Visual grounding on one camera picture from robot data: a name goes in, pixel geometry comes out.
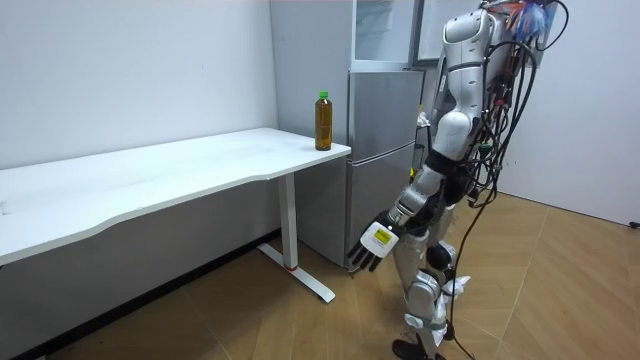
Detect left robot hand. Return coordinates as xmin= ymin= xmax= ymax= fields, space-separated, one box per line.
xmin=347 ymin=209 xmax=402 ymax=274

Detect robot legs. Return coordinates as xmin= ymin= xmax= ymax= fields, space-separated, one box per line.
xmin=391 ymin=199 xmax=474 ymax=360

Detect brown tea bottle green cap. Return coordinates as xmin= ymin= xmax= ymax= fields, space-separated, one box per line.
xmin=314 ymin=90 xmax=334 ymax=152

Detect grey fridge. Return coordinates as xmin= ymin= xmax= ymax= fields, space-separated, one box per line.
xmin=269 ymin=0 xmax=426 ymax=275

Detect robot body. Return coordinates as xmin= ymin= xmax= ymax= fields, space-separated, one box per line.
xmin=432 ymin=0 xmax=541 ymax=211

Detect white desk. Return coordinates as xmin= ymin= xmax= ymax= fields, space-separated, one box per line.
xmin=0 ymin=127 xmax=353 ymax=305

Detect black floor cable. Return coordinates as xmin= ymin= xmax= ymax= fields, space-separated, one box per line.
xmin=446 ymin=189 xmax=501 ymax=360

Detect cable bundle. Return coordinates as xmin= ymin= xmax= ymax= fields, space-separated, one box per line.
xmin=480 ymin=0 xmax=571 ymax=53

